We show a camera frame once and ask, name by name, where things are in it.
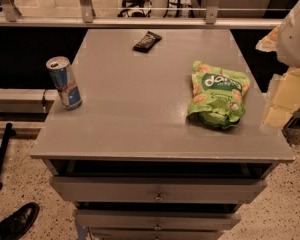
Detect middle grey drawer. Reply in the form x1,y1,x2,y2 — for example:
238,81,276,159
75,210,241,231

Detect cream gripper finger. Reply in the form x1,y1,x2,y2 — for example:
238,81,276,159
256,27,279,52
263,67,300,128

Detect grey drawer cabinet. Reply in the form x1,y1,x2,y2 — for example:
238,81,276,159
29,28,296,240

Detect green rice chip bag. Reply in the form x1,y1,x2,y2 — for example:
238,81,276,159
187,61,250,129

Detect blue silver energy drink can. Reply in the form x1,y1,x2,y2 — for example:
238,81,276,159
46,56,82,110

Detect bottom grey drawer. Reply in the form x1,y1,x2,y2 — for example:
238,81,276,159
91,228,222,240

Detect metal glass railing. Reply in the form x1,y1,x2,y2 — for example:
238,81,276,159
0,0,293,30

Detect grey drawer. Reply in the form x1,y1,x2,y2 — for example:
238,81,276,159
51,177,267,204
91,228,222,240
75,210,241,231

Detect black rxbar chocolate bar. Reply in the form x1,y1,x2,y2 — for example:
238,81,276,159
133,31,162,53

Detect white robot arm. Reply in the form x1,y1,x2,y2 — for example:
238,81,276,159
256,0,300,128

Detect top grey drawer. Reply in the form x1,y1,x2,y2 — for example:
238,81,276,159
51,177,267,204

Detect black metal stand leg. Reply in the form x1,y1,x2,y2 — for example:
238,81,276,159
0,122,14,192

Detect black office chair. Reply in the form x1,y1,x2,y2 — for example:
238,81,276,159
118,0,151,17

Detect black leather shoe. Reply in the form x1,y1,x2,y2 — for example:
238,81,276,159
0,202,40,240

